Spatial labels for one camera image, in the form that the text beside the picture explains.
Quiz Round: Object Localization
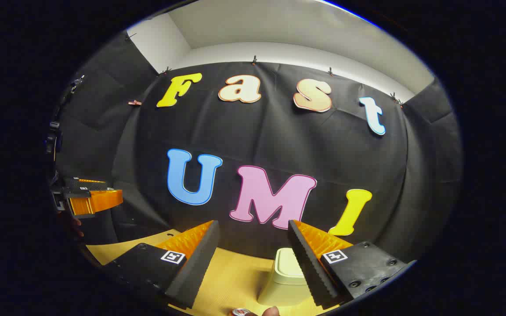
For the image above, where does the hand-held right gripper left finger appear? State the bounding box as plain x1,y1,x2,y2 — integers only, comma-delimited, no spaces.
103,220,220,310

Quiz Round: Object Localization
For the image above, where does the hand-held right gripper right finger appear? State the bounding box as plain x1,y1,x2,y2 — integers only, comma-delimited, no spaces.
287,219,417,309

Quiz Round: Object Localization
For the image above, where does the green desktop garbage bin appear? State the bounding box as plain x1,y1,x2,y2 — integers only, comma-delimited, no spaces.
257,248,316,307

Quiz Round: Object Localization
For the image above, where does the wooden desktop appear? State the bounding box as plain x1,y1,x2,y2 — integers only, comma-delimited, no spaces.
86,229,337,316

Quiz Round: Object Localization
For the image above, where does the black backdrop cloth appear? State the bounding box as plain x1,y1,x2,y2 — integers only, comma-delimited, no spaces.
55,31,463,264

